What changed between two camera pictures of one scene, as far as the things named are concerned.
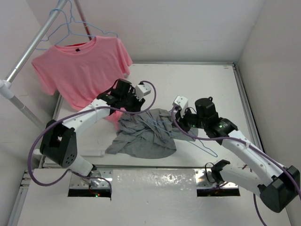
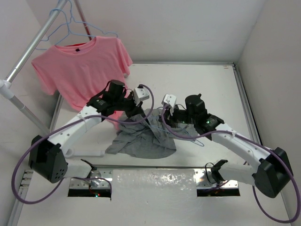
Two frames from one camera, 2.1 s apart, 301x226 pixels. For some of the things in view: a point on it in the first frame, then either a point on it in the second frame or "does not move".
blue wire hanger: (199, 142) → (199, 143)
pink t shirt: (81, 72) does not move
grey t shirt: (148, 133) does not move
